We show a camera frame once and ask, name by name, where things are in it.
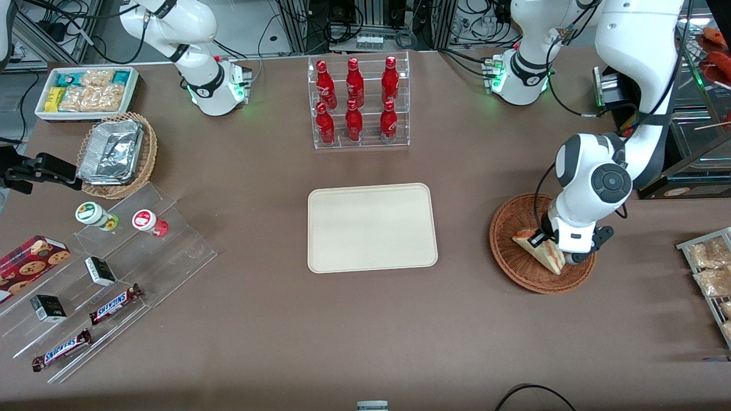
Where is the round brown wicker basket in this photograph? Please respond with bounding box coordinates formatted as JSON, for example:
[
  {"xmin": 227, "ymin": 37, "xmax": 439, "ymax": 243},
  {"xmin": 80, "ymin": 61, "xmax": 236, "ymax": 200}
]
[{"xmin": 489, "ymin": 193, "xmax": 597, "ymax": 295}]

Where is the triangular sandwich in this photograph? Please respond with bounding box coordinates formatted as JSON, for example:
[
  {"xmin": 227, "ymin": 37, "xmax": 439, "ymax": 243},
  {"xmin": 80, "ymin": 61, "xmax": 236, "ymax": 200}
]
[{"xmin": 512, "ymin": 228, "xmax": 566, "ymax": 275}]

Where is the snickers chocolate bar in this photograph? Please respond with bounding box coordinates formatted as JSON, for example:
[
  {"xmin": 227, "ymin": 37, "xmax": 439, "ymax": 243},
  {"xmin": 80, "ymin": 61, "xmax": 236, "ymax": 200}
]
[
  {"xmin": 89, "ymin": 283, "xmax": 143, "ymax": 326},
  {"xmin": 31, "ymin": 328, "xmax": 93, "ymax": 373}
]

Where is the large clear cracker bag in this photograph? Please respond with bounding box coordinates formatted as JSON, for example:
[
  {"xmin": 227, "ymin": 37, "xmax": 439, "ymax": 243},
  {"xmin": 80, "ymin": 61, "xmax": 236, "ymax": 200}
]
[{"xmin": 59, "ymin": 84, "xmax": 126, "ymax": 112}]

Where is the small dark green box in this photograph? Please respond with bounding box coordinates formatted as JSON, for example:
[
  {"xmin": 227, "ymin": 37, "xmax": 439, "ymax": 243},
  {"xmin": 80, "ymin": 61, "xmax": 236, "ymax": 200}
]
[
  {"xmin": 30, "ymin": 294, "xmax": 68, "ymax": 324},
  {"xmin": 85, "ymin": 256, "xmax": 118, "ymax": 287}
]

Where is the green label cup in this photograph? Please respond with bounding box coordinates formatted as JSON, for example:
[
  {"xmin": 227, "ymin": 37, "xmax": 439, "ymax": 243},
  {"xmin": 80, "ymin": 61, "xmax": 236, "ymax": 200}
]
[{"xmin": 75, "ymin": 201, "xmax": 119, "ymax": 232}]

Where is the small clear cracker bag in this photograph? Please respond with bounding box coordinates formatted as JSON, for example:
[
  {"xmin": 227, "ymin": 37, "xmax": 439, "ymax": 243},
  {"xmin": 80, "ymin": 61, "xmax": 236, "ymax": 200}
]
[{"xmin": 80, "ymin": 69, "xmax": 116, "ymax": 88}]

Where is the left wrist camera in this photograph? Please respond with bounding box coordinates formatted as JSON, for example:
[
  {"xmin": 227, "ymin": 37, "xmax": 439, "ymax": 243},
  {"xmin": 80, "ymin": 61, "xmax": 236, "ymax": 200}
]
[{"xmin": 564, "ymin": 224, "xmax": 616, "ymax": 267}]

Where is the red cookie box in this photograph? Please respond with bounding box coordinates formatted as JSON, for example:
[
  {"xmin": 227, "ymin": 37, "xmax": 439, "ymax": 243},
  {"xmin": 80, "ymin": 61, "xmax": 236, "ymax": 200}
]
[{"xmin": 0, "ymin": 235, "xmax": 72, "ymax": 303}]

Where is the stack of foil trays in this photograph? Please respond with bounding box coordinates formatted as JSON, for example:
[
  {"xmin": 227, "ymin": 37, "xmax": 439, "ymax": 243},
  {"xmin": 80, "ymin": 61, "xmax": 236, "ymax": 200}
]
[{"xmin": 77, "ymin": 119, "xmax": 144, "ymax": 186}]

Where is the white plastic snack bin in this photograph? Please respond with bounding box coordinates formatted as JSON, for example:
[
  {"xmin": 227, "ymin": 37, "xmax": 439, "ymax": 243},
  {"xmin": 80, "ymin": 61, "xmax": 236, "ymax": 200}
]
[{"xmin": 34, "ymin": 66, "xmax": 140, "ymax": 123}]

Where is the clear acrylic bottle rack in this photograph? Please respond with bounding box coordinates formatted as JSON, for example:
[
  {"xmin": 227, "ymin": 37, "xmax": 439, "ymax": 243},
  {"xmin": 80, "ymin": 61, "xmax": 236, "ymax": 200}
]
[{"xmin": 307, "ymin": 50, "xmax": 411, "ymax": 150}]

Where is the grey wire rack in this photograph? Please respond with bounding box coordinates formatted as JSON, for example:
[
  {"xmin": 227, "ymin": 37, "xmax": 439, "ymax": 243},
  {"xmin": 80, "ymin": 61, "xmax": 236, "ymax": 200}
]
[{"xmin": 676, "ymin": 227, "xmax": 731, "ymax": 350}]

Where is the red label cup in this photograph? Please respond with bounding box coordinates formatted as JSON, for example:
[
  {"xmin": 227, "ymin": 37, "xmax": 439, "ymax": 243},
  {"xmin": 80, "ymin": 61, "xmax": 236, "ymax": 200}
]
[{"xmin": 132, "ymin": 209, "xmax": 170, "ymax": 238}]

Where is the light wicker basket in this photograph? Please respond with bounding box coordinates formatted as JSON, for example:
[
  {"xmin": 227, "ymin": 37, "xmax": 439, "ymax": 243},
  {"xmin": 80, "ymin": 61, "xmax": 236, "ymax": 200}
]
[{"xmin": 76, "ymin": 111, "xmax": 158, "ymax": 200}]

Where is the grey box with green light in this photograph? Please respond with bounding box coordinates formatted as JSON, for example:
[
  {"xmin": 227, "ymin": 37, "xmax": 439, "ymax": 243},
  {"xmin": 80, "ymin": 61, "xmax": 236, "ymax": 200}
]
[{"xmin": 592, "ymin": 65, "xmax": 629, "ymax": 110}]

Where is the beige plastic tray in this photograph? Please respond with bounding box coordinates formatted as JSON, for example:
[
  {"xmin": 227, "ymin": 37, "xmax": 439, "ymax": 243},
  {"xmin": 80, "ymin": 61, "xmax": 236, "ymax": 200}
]
[{"xmin": 307, "ymin": 183, "xmax": 439, "ymax": 274}]

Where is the black floor cable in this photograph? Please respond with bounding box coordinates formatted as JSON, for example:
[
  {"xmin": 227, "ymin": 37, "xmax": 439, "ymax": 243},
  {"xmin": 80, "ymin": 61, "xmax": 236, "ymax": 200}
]
[{"xmin": 494, "ymin": 384, "xmax": 577, "ymax": 411}]

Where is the clear acrylic tiered stand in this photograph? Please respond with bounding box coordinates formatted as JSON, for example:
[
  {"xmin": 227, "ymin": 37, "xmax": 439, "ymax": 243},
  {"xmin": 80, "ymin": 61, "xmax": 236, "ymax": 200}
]
[{"xmin": 0, "ymin": 182, "xmax": 219, "ymax": 384}]

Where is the aluminium frame rack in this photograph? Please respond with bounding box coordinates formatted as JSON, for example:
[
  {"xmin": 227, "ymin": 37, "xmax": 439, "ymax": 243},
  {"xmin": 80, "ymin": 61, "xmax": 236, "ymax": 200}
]
[{"xmin": 277, "ymin": 0, "xmax": 460, "ymax": 53}]

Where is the red cola bottle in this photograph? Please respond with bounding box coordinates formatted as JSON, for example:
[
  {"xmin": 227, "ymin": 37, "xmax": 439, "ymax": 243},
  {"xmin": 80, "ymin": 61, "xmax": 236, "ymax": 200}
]
[
  {"xmin": 346, "ymin": 57, "xmax": 365, "ymax": 108},
  {"xmin": 315, "ymin": 59, "xmax": 338, "ymax": 110},
  {"xmin": 380, "ymin": 100, "xmax": 399, "ymax": 143},
  {"xmin": 345, "ymin": 99, "xmax": 364, "ymax": 142},
  {"xmin": 381, "ymin": 55, "xmax": 400, "ymax": 105},
  {"xmin": 315, "ymin": 102, "xmax": 336, "ymax": 145}
]

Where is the black food warmer appliance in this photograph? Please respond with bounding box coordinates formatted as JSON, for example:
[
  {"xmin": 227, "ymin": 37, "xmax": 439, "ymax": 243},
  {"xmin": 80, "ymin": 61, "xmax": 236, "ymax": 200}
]
[{"xmin": 605, "ymin": 0, "xmax": 731, "ymax": 200}]

